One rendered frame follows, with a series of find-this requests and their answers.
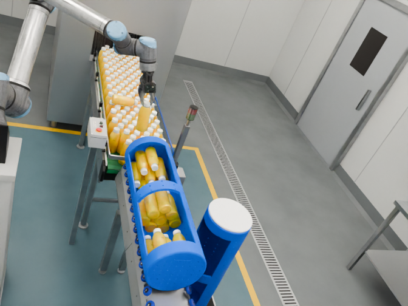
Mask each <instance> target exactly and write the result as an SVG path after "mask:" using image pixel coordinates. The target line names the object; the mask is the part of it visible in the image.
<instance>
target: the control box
mask: <svg viewBox="0 0 408 306"><path fill-rule="evenodd" d="M101 121H102V122H103V124H102V125H103V127H100V125H101V124H100V122H101ZM94 123H95V124H94ZM94 126H95V127H94ZM96 128H101V129H102V131H101V132H98V131H97V130H96ZM87 139H88V147H90V148H100V149H104V147H105V144H106V140H107V129H106V120H105V119H103V118H95V117H90V118H89V123H88V127H87Z"/></svg>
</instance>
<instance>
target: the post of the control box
mask: <svg viewBox="0 0 408 306"><path fill-rule="evenodd" d="M96 151H97V148H90V149H89V154H88V157H87V162H86V167H85V170H84V175H83V181H82V184H81V189H80V194H79V198H78V203H77V206H76V211H75V216H74V219H73V224H72V229H71V232H70V237H69V244H74V243H75V238H76V235H77V231H78V225H79V222H80V218H81V213H82V210H83V205H84V200H85V197H86V192H87V187H88V184H89V180H90V175H91V172H92V167H93V164H94V159H95V154H96Z"/></svg>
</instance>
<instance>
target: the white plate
mask: <svg viewBox="0 0 408 306"><path fill-rule="evenodd" d="M209 214H210V216H211V218H212V219H213V221H215V223H216V224H218V226H220V227H222V228H223V229H225V230H227V231H231V232H234V233H244V232H246V231H248V230H249V229H250V228H251V226H252V224H253V220H252V217H251V215H250V213H249V212H248V210H247V209H246V208H245V207H244V206H242V205H241V204H240V203H238V202H236V201H234V200H231V199H226V198H219V199H215V200H213V201H212V202H211V203H210V204H209Z"/></svg>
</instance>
